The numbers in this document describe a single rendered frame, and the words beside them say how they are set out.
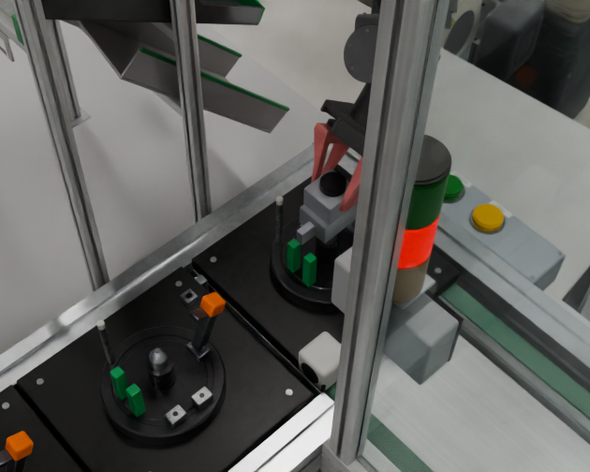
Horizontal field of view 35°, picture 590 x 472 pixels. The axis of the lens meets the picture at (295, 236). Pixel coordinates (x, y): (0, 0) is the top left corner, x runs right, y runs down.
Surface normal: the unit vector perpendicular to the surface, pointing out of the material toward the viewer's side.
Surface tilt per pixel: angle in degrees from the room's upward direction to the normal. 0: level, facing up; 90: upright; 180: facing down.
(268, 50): 0
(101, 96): 0
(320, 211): 92
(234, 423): 0
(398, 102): 90
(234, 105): 90
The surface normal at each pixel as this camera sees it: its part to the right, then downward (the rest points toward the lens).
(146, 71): 0.54, 0.68
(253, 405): 0.02, -0.61
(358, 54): -0.51, 0.09
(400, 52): -0.74, 0.53
